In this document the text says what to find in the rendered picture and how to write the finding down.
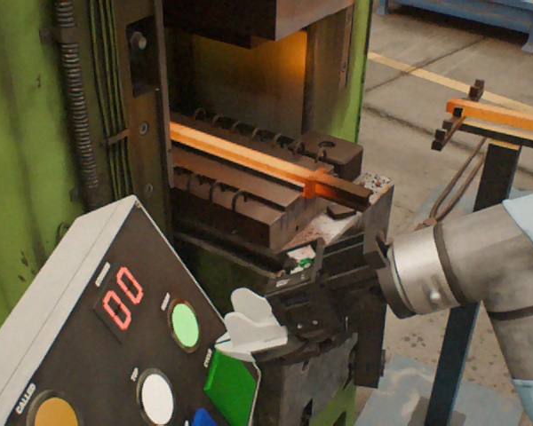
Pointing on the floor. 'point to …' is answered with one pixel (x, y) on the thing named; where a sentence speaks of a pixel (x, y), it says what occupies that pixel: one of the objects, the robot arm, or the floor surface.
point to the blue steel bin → (491, 13)
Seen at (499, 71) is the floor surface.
